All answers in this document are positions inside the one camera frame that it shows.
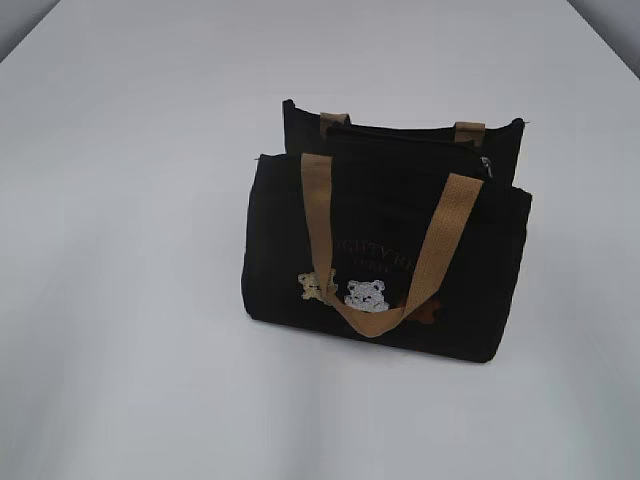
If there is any black canvas tote bag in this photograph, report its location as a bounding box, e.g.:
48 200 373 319
241 100 532 363

